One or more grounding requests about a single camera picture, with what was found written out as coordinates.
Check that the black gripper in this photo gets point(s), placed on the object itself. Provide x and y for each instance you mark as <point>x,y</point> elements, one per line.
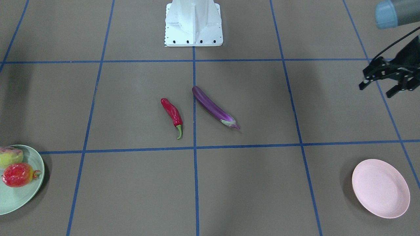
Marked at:
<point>408,55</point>

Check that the purple eggplant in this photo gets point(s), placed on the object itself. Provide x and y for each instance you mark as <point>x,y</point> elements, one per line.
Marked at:
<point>213,108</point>

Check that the red chili pepper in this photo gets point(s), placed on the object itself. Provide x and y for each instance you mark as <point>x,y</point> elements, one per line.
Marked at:
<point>174,114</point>

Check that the red pomegranate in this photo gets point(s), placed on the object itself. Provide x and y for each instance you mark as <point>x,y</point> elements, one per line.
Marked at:
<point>19,175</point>

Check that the pink yellow peach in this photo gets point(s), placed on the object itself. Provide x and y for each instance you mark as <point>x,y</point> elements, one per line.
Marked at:
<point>10,155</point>

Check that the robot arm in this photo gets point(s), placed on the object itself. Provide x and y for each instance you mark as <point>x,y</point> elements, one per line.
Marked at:
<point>394,13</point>

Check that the pink plate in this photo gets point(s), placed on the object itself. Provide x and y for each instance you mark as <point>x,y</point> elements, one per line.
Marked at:
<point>380,188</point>

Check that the green plate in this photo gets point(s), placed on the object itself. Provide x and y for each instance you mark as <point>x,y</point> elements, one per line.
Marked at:
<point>12,198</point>

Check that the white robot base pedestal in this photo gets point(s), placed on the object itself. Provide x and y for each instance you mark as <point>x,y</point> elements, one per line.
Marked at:
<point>193,23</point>

